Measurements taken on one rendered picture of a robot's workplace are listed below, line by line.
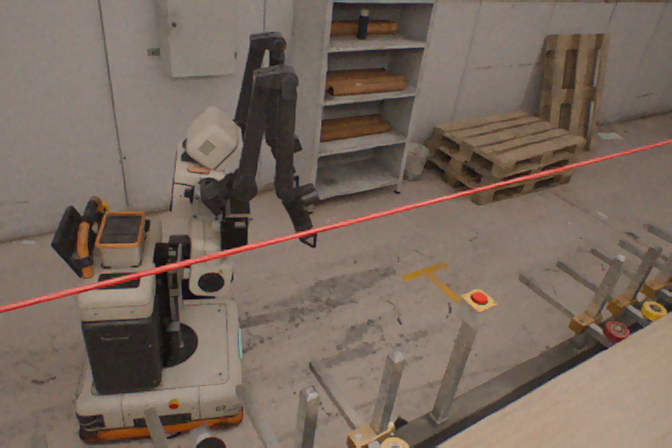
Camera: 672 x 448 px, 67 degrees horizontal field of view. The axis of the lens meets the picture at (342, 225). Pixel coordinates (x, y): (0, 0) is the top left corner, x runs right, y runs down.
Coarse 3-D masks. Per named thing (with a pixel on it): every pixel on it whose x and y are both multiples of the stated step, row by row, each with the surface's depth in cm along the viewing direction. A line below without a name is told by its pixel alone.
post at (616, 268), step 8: (616, 256) 177; (624, 256) 177; (616, 264) 178; (624, 264) 177; (608, 272) 181; (616, 272) 178; (608, 280) 182; (616, 280) 181; (600, 288) 185; (608, 288) 182; (600, 296) 186; (608, 296) 186; (592, 304) 189; (600, 304) 186; (592, 312) 190; (600, 312) 190; (576, 336) 198; (584, 336) 195
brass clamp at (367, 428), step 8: (368, 424) 143; (392, 424) 145; (352, 432) 141; (360, 432) 141; (368, 432) 141; (384, 432) 142; (392, 432) 144; (352, 440) 139; (368, 440) 139; (376, 440) 141
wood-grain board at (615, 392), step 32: (608, 352) 170; (640, 352) 172; (576, 384) 157; (608, 384) 158; (640, 384) 160; (512, 416) 144; (544, 416) 145; (576, 416) 147; (608, 416) 148; (640, 416) 149
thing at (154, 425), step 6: (150, 408) 137; (144, 414) 137; (150, 414) 136; (156, 414) 136; (150, 420) 134; (156, 420) 135; (150, 426) 133; (156, 426) 133; (150, 432) 133; (156, 432) 132; (162, 432) 132; (156, 438) 130; (162, 438) 130; (156, 444) 129; (162, 444) 129; (168, 444) 129
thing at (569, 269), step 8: (560, 264) 222; (568, 264) 221; (568, 272) 220; (576, 272) 217; (584, 280) 214; (592, 280) 213; (592, 288) 212; (624, 312) 202; (632, 312) 199; (640, 312) 199; (640, 320) 197; (648, 320) 195
